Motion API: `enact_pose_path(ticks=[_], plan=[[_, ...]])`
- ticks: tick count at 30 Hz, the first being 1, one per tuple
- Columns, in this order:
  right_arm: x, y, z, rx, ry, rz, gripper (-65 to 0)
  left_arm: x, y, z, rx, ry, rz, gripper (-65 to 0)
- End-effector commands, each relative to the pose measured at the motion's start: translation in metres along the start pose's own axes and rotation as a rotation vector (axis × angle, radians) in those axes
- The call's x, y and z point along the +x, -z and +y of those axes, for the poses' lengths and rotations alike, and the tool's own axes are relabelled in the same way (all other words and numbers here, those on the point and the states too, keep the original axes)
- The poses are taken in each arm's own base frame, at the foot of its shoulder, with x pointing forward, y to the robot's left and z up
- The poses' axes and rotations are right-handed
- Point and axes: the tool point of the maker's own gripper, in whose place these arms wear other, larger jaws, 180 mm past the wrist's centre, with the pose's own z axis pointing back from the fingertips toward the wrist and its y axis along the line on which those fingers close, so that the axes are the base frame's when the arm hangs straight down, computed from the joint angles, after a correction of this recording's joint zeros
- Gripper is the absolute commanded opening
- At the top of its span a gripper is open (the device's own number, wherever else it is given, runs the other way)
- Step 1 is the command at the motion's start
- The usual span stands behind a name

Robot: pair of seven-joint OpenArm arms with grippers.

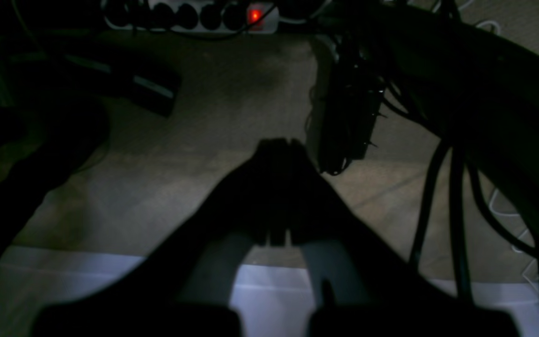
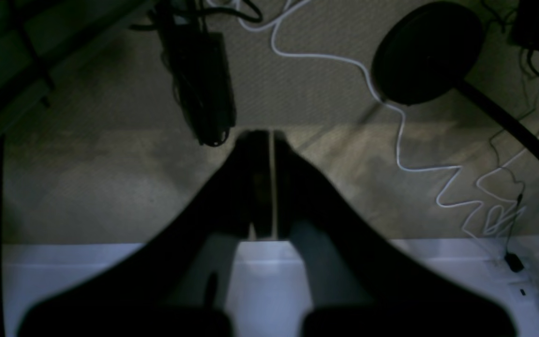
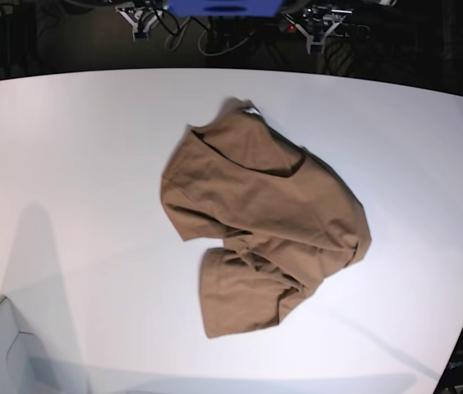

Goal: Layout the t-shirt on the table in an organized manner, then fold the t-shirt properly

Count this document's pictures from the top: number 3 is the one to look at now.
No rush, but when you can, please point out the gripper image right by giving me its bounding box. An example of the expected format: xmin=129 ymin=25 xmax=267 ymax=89
xmin=296 ymin=7 xmax=349 ymax=41

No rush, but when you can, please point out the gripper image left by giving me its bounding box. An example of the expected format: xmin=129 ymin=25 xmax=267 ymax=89
xmin=115 ymin=3 xmax=154 ymax=31

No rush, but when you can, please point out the brown t-shirt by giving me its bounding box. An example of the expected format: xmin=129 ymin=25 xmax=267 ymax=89
xmin=160 ymin=98 xmax=371 ymax=338

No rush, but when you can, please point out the blue plastic box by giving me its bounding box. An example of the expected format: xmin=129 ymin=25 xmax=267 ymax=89
xmin=167 ymin=0 xmax=282 ymax=17

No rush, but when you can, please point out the grey bin at corner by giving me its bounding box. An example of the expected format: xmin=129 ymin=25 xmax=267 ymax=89
xmin=0 ymin=299 xmax=45 ymax=393

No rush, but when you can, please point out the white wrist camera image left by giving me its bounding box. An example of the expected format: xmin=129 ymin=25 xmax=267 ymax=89
xmin=132 ymin=30 xmax=149 ymax=40

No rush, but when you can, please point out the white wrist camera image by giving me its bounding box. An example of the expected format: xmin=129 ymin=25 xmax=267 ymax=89
xmin=132 ymin=30 xmax=149 ymax=40
xmin=306 ymin=40 xmax=324 ymax=54

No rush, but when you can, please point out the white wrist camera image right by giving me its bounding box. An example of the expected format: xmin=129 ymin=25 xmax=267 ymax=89
xmin=306 ymin=40 xmax=324 ymax=54

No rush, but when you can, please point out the grey looped cable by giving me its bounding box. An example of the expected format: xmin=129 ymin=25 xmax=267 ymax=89
xmin=165 ymin=18 xmax=224 ymax=57

